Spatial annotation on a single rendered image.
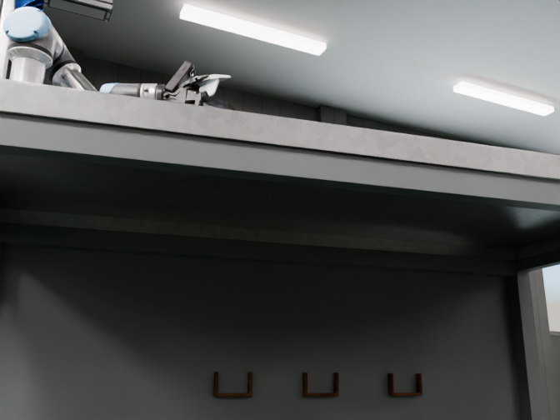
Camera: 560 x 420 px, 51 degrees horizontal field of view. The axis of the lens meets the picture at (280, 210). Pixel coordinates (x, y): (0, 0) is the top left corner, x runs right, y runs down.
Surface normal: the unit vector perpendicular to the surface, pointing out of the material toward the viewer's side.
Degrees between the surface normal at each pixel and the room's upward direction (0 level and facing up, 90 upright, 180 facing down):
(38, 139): 90
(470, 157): 90
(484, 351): 90
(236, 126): 90
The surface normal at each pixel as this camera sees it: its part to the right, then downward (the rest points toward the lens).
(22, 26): 0.00, -0.39
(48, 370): 0.29, -0.25
